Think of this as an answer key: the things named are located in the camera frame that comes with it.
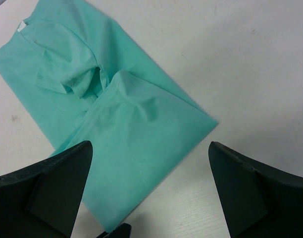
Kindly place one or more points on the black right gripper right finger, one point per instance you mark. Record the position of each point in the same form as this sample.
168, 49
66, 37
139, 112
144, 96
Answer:
258, 200

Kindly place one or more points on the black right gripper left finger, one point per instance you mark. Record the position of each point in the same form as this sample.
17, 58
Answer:
42, 200

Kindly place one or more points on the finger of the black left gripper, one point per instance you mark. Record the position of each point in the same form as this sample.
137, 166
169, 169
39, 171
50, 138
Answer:
122, 231

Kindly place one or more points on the mint green t shirt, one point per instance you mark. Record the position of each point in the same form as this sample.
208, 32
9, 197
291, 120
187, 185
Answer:
81, 77

